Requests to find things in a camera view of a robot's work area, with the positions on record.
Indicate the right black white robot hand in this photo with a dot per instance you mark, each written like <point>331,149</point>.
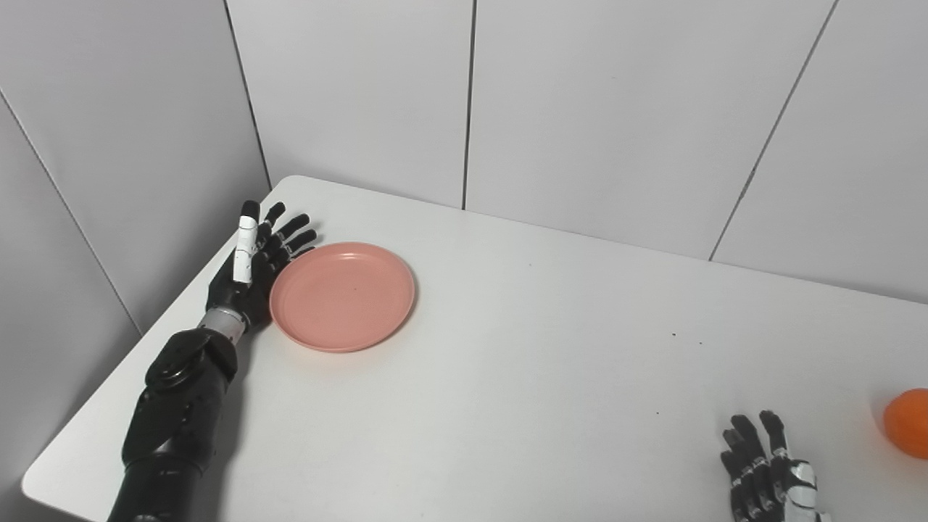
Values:
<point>768,471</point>

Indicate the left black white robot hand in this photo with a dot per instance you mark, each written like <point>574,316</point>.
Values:
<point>250,268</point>

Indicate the pink round plate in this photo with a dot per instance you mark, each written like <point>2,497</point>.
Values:
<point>342,296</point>

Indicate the orange fruit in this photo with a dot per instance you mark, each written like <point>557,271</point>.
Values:
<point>908,423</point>

